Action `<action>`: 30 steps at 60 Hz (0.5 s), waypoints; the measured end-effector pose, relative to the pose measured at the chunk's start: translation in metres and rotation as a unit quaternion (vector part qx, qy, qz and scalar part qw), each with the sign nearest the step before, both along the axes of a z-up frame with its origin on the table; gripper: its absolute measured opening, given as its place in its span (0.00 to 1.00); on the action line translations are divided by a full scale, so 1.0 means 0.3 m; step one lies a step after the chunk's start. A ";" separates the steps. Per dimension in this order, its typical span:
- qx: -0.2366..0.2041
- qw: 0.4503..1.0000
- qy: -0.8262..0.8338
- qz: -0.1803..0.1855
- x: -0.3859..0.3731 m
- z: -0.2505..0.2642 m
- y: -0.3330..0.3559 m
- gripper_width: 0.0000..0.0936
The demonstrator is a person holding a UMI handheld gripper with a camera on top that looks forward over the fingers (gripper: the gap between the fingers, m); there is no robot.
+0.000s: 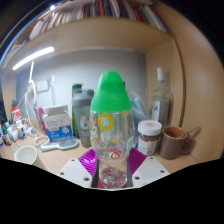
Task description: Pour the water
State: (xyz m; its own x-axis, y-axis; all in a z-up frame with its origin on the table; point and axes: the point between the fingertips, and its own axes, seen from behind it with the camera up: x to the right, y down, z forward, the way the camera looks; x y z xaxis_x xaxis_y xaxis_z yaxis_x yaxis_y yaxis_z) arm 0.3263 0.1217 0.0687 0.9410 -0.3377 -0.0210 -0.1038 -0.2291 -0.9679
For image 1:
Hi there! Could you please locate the magenta box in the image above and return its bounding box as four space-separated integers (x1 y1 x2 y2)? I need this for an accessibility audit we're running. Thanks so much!
37 106 48 135

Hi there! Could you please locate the clear glass bottle white cap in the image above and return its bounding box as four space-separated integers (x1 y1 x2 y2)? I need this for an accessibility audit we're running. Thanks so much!
151 66 174 134

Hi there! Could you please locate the white cup with green handle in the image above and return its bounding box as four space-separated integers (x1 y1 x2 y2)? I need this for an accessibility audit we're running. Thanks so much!
13 145 46 171

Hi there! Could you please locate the white tube lamp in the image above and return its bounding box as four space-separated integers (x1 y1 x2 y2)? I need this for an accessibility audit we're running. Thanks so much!
12 45 55 71

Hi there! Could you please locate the metal spoon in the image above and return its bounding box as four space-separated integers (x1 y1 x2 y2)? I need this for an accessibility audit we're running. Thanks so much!
180 125 201 138

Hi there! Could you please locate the white charger block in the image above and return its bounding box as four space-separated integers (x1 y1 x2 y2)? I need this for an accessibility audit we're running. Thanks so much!
26 126 38 138

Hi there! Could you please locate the white and blue carton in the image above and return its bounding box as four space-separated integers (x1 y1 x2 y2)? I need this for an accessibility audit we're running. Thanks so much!
42 104 75 144

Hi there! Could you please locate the blue plastic bag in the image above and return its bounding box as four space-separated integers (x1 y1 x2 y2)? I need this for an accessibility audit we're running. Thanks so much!
128 89 152 142

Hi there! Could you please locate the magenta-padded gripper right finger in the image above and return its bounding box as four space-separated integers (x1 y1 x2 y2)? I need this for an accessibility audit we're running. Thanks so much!
127 147 171 188

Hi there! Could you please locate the brown mug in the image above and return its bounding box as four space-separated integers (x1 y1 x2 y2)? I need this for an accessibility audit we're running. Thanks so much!
158 125 194 160

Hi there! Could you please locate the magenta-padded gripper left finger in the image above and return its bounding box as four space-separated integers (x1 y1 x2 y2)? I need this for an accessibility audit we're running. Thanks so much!
57 148 100 189

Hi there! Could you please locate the green glass bottle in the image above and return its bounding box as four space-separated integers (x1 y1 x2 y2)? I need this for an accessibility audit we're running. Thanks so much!
71 83 85 138

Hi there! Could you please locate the wooden shelf unit with books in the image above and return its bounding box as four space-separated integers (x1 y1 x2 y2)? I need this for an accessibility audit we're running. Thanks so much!
0 0 224 164

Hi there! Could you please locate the white cable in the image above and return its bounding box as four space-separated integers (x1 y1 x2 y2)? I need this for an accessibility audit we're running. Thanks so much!
22 61 52 148

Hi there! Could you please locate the light blue hairbrush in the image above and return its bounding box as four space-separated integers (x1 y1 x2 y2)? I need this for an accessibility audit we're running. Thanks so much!
40 137 80 153

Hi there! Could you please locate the grey shaker bottle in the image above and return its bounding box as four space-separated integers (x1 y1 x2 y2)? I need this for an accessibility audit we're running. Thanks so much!
71 89 96 149

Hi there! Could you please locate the brown jar with white lid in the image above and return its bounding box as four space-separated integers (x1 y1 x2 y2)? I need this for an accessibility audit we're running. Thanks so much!
137 119 163 157

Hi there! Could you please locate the white wall socket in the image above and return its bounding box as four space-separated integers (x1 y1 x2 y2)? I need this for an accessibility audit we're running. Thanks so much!
34 79 51 94

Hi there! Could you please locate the clear bottle with green cap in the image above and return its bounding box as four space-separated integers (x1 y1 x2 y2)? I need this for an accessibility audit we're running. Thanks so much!
88 70 136 190

